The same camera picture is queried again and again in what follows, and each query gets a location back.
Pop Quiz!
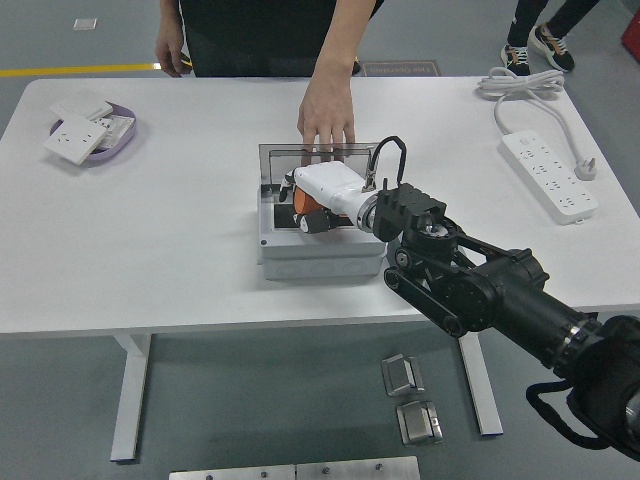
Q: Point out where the person's left hand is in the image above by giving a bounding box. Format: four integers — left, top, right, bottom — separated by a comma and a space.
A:
297, 78, 357, 151

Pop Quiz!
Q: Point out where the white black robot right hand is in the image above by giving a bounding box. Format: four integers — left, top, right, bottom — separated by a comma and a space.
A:
278, 162, 377, 236

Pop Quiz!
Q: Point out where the printed paper packet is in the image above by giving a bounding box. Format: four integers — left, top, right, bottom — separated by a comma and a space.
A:
97, 113, 135, 150

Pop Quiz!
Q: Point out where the person's right hand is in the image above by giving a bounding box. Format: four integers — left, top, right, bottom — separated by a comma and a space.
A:
154, 32, 195, 79

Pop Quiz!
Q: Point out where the white power cord with plug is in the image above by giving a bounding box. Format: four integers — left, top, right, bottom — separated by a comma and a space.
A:
474, 66, 599, 181

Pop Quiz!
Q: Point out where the red object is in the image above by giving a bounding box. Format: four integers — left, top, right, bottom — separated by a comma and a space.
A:
619, 9, 640, 51

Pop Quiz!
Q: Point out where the white plain switch panel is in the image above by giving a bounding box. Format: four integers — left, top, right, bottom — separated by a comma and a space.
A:
48, 94, 115, 123

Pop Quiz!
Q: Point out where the person with orange-trimmed shoes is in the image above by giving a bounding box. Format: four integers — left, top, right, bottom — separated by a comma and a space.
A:
501, 0, 601, 76

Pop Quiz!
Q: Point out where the white power strip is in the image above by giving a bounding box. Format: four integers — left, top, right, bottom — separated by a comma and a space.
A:
496, 129, 600, 226

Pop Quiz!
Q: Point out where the metal floor bracket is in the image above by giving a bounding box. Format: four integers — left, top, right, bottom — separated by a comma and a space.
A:
380, 352, 426, 398
395, 399, 445, 446

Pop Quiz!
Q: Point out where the brown floor sign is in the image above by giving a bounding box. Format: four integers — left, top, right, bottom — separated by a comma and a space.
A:
359, 59, 444, 78

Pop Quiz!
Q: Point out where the grey metal plate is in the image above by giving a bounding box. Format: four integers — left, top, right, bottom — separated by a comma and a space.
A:
295, 455, 421, 480
168, 464, 297, 480

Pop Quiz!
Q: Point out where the orange cylinder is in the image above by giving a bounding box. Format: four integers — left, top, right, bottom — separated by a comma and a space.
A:
292, 185, 351, 217

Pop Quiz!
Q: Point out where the grey junction box with lid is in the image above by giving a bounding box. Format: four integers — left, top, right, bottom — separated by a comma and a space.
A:
256, 142, 389, 281

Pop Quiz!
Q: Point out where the white five-hole socket panel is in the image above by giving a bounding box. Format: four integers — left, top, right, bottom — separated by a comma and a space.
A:
42, 113, 112, 165

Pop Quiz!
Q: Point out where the purple oval tray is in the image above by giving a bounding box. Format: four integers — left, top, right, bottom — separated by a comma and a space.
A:
48, 102, 138, 164

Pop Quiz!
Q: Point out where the white table leg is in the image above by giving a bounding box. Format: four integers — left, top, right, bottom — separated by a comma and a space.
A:
109, 332, 154, 462
458, 333, 504, 437

